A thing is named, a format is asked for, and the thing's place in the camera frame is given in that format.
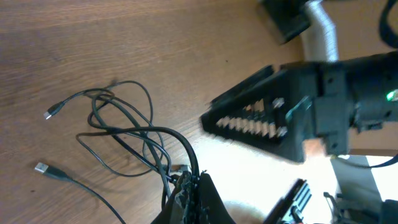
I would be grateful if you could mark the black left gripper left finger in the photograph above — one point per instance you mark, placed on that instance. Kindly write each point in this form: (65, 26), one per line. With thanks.
(177, 208)

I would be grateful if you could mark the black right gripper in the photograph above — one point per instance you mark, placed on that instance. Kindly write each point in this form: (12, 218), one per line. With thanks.
(277, 112)

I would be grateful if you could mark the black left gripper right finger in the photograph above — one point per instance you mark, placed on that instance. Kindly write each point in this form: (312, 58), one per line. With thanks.
(209, 207)

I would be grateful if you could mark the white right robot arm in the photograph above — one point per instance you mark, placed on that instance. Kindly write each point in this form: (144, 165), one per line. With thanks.
(308, 20)

